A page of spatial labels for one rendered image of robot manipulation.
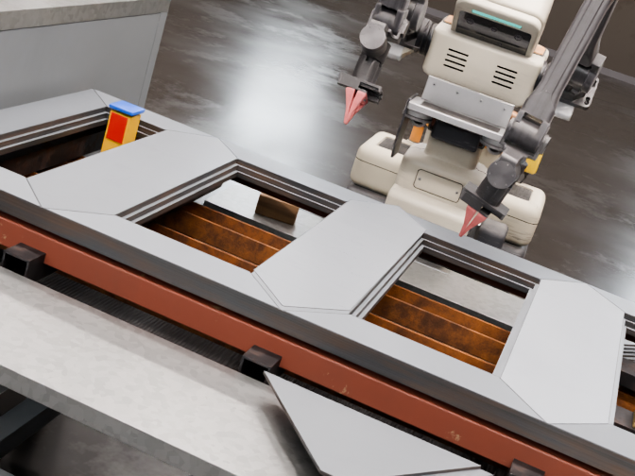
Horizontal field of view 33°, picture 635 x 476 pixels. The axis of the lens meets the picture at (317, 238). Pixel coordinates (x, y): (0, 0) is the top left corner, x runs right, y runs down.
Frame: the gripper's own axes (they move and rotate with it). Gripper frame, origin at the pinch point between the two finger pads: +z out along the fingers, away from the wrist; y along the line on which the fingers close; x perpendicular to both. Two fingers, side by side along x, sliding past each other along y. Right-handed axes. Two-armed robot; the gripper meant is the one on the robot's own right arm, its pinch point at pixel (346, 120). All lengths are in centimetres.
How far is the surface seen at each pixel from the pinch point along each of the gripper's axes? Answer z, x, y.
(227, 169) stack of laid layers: 21.2, -8.8, -18.5
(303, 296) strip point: 42, -56, 15
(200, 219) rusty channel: 33.4, -7.2, -20.0
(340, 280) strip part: 37, -45, 18
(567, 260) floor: -38, 312, 75
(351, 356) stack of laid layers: 48, -63, 27
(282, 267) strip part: 39, -49, 9
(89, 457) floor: 96, 29, -32
